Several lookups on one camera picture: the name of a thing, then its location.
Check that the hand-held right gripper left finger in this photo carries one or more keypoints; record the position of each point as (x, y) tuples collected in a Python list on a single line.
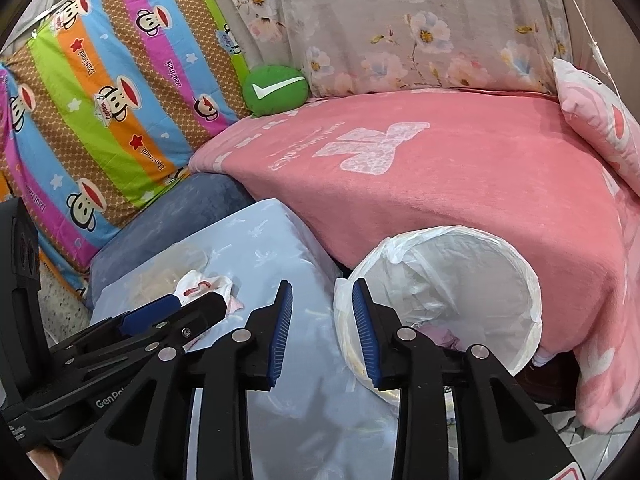
[(282, 330)]

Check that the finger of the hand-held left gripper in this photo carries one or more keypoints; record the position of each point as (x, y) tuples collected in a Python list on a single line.
[(150, 312), (205, 310)]

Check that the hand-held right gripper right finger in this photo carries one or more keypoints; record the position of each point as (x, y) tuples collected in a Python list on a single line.
[(365, 330)]

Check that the white red stained tissue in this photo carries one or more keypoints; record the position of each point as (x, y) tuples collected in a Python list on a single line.
[(210, 282)]

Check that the white plastic lined waste bin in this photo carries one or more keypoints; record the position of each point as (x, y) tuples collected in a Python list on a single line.
[(475, 270)]

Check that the light blue covered table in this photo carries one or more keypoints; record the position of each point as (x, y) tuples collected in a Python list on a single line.
[(260, 240)]

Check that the dark blue cushion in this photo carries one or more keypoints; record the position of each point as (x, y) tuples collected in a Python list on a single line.
[(210, 195)]

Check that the pink blanket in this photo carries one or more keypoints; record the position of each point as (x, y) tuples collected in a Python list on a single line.
[(450, 185)]

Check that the green round cushion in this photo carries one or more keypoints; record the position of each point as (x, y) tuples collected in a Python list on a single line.
[(270, 102)]

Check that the striped monkey print sheet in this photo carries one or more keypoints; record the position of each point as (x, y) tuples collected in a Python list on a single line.
[(100, 85)]

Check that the pink printed pillow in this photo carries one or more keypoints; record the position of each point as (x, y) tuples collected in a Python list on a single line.
[(595, 110)]

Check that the grey floral sheet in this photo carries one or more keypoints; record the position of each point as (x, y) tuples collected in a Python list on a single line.
[(400, 10)]

